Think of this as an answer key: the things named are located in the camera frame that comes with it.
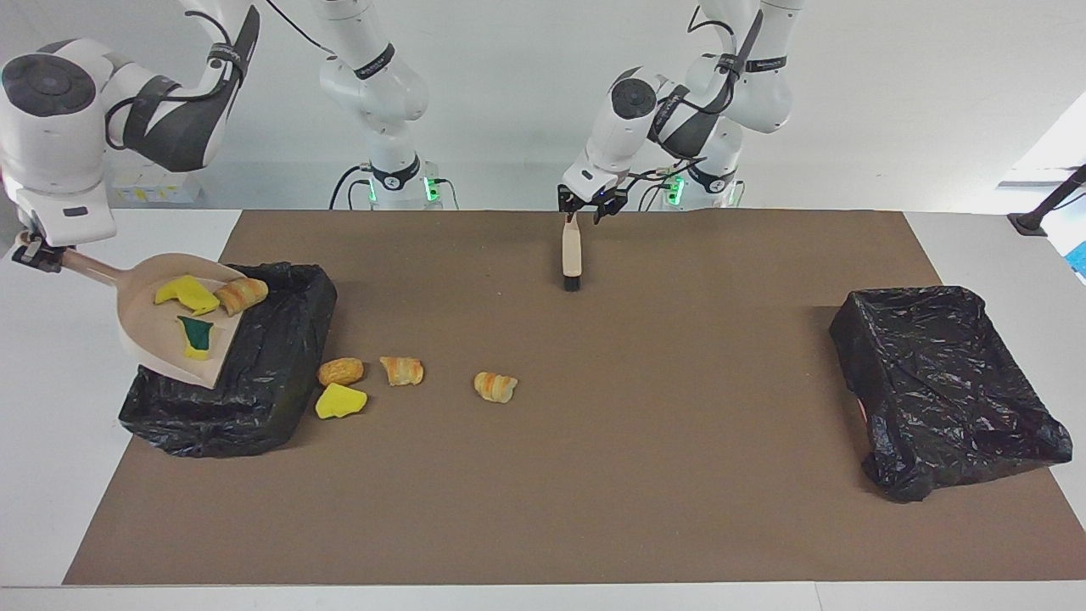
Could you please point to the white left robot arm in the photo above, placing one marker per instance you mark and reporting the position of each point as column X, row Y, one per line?
column 628, row 127

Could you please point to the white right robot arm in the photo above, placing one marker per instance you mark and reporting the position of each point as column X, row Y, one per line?
column 51, row 153

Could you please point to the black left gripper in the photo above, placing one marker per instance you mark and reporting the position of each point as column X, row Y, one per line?
column 598, row 199

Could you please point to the black bag-lined bin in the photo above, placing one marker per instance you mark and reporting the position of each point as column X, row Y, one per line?
column 271, row 382
column 942, row 382

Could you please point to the black stand foot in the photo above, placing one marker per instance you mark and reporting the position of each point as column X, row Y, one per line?
column 1031, row 223

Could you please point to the beige plastic dustpan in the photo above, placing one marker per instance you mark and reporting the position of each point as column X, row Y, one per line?
column 153, row 339

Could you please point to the brown potato piece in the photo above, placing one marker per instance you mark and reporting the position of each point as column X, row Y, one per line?
column 341, row 372

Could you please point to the beige hand brush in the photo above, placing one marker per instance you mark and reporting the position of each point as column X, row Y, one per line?
column 573, row 255

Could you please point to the orange striped croissant piece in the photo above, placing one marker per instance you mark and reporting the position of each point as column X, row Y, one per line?
column 495, row 387
column 402, row 371

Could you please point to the notched yellow sponge piece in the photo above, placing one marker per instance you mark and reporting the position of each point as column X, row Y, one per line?
column 191, row 293

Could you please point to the blue object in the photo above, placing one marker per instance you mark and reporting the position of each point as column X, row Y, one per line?
column 1080, row 259

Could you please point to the pale bread chunk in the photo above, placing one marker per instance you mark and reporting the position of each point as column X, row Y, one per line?
column 242, row 295

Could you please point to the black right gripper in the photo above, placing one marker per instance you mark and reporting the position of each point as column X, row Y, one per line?
column 42, row 259

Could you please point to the plain yellow sponge piece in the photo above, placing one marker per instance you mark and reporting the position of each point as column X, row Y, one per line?
column 339, row 402

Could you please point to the white power strip box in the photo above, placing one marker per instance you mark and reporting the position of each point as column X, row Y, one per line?
column 157, row 188

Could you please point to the brown table mat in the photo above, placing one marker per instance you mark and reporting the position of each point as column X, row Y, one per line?
column 594, row 509

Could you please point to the green and yellow sponge piece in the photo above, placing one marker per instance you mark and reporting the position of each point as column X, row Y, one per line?
column 197, row 335

